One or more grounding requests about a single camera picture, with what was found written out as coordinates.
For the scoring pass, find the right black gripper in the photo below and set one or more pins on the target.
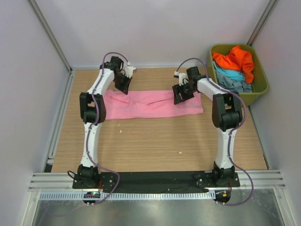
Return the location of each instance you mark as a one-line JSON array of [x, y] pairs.
[[177, 89]]

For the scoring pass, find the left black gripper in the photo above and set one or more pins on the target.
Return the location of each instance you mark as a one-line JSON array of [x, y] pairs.
[[124, 88]]

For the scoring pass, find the pink t shirt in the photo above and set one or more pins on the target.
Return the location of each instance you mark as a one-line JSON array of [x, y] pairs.
[[148, 104]]

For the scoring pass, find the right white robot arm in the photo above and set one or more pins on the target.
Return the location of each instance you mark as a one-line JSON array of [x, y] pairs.
[[226, 117]]

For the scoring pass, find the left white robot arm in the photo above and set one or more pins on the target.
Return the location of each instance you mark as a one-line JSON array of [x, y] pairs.
[[93, 114]]

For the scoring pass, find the grey blue t shirt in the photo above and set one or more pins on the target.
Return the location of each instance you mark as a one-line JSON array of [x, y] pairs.
[[232, 85]]

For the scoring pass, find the light blue t shirt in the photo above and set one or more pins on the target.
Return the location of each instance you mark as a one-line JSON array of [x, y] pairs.
[[232, 74]]

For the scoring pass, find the orange t shirt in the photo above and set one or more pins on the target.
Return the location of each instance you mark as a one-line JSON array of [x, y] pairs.
[[238, 60]]

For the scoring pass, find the olive green plastic bin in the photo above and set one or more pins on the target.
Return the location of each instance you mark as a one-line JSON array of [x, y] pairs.
[[259, 84]]

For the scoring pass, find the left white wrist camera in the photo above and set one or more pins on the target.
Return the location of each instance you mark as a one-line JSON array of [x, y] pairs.
[[129, 70]]

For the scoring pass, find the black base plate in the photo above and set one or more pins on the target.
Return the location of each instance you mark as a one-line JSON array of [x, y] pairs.
[[174, 182]]

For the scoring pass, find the slotted cable duct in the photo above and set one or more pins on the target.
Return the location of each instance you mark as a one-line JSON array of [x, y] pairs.
[[94, 196]]

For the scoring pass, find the right aluminium corner post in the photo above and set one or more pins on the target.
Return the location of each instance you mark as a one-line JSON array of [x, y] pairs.
[[262, 21]]

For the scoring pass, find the aluminium corner post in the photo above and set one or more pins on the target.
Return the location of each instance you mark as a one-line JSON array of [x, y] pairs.
[[262, 21], [43, 22]]

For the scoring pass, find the left aluminium corner post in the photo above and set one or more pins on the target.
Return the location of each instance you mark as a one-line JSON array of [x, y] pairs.
[[43, 22]]

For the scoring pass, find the aluminium front rail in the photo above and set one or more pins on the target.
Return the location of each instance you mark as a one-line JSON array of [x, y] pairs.
[[258, 179]]

